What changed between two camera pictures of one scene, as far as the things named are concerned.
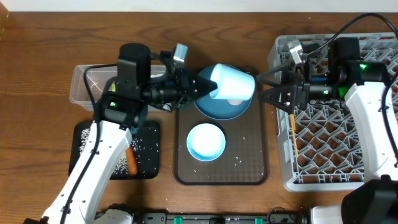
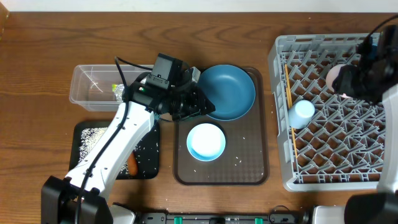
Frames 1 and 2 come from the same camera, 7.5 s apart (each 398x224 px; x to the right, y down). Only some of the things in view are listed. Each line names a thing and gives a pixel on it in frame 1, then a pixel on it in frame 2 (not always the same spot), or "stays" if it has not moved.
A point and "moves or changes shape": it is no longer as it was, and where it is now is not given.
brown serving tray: (245, 160) stays
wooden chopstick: (293, 132) stays
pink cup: (235, 102) moves or changes shape
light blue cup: (232, 83) -> (300, 113)
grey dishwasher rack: (320, 144) stays
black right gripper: (296, 91) -> (342, 84)
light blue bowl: (206, 142) stays
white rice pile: (121, 167) stays
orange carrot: (132, 162) stays
